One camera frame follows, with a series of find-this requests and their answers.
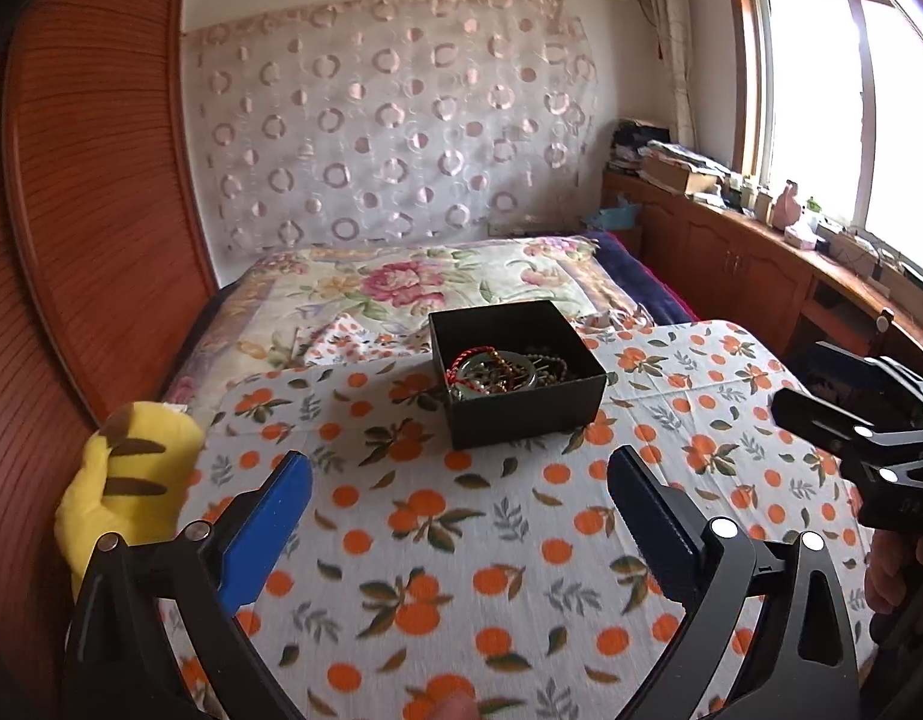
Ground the circle pattern sheer curtain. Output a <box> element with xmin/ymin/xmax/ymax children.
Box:
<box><xmin>180</xmin><ymin>0</ymin><xmax>606</xmax><ymax>256</ymax></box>

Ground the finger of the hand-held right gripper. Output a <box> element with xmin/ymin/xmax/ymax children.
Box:
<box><xmin>812</xmin><ymin>341</ymin><xmax>923</xmax><ymax>428</ymax></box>
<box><xmin>771</xmin><ymin>388</ymin><xmax>923</xmax><ymax>485</ymax></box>

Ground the orange print bed sheet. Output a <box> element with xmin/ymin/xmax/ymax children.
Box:
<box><xmin>157</xmin><ymin>311</ymin><xmax>882</xmax><ymax>720</ymax></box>

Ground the yellow plush toy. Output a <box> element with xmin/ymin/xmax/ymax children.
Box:
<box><xmin>54</xmin><ymin>401</ymin><xmax>208</xmax><ymax>602</ymax></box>

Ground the white lace window curtain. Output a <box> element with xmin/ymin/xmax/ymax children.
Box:
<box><xmin>641</xmin><ymin>0</ymin><xmax>700</xmax><ymax>145</ymax></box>

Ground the person's right hand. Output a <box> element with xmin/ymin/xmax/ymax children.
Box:
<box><xmin>864</xmin><ymin>531</ymin><xmax>923</xmax><ymax>616</ymax></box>

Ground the black square box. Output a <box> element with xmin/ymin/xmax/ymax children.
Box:
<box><xmin>429</xmin><ymin>300</ymin><xmax>608</xmax><ymax>451</ymax></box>

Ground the pink figurine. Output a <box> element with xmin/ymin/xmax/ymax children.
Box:
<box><xmin>774</xmin><ymin>180</ymin><xmax>805</xmax><ymax>231</ymax></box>

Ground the floral quilt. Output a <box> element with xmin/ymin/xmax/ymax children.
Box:
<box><xmin>161</xmin><ymin>236</ymin><xmax>644</xmax><ymax>415</ymax></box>

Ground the purple blanket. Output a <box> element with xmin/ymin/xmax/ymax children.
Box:
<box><xmin>592</xmin><ymin>231</ymin><xmax>700</xmax><ymax>325</ymax></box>

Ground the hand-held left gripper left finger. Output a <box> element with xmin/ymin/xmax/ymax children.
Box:
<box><xmin>60</xmin><ymin>451</ymin><xmax>314</xmax><ymax>720</ymax></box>

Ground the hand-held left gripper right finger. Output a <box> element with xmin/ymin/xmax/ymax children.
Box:
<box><xmin>606</xmin><ymin>446</ymin><xmax>863</xmax><ymax>720</ymax></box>

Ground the window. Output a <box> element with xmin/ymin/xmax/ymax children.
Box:
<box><xmin>722</xmin><ymin>0</ymin><xmax>923</xmax><ymax>260</ymax></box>

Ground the red cord bracelet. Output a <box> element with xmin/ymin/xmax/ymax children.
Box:
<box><xmin>446</xmin><ymin>345</ymin><xmax>509</xmax><ymax>392</ymax></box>

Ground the brown wooden cabinet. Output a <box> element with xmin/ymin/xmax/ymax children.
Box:
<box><xmin>600</xmin><ymin>169</ymin><xmax>923</xmax><ymax>391</ymax></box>

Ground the brown wooden bead bracelet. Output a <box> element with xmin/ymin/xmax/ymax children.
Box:
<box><xmin>521</xmin><ymin>349</ymin><xmax>581</xmax><ymax>385</ymax></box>

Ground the blue tissue box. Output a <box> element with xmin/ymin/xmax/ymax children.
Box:
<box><xmin>581</xmin><ymin>195</ymin><xmax>644</xmax><ymax>232</ymax></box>

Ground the white box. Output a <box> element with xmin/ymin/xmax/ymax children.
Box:
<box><xmin>825</xmin><ymin>231</ymin><xmax>886</xmax><ymax>280</ymax></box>

